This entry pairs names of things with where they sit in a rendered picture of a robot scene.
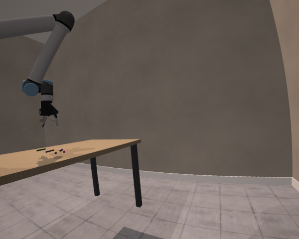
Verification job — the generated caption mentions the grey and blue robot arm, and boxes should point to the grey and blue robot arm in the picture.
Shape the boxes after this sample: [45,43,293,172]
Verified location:
[0,11,75,101]

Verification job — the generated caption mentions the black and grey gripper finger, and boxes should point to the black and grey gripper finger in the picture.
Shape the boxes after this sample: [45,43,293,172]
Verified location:
[50,111,58,126]
[39,116,47,127]

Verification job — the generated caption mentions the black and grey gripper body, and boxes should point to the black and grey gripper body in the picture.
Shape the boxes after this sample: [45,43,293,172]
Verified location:
[39,101,53,117]

